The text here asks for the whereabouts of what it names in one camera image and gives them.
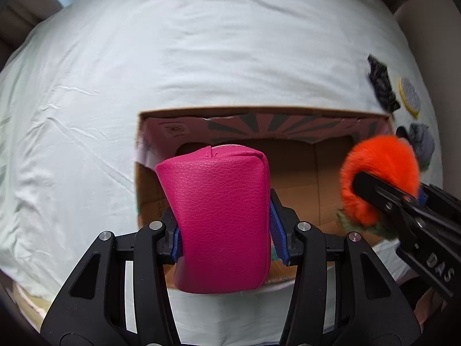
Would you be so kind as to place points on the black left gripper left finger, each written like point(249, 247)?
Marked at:
point(117, 293)

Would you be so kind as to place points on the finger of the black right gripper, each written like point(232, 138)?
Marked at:
point(395, 207)

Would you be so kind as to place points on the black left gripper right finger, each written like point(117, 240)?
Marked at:
point(343, 294)

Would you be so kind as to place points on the orange fluffy plush toy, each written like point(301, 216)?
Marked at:
point(387, 157)

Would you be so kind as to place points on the grey fluffy plush item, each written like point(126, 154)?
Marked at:
point(422, 142)

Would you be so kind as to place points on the pink leather zip pouch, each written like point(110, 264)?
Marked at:
point(220, 197)

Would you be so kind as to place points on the black small cloth item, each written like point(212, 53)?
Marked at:
point(402, 133)

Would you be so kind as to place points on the brown cardboard box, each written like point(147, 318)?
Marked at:
point(305, 149)

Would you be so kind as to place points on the yellow grey round sponge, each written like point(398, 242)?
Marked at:
point(409, 96)

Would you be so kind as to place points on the black patterned scrunchie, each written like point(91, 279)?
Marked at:
point(382, 87)

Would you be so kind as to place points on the light green bed sheet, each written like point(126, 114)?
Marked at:
point(71, 97)

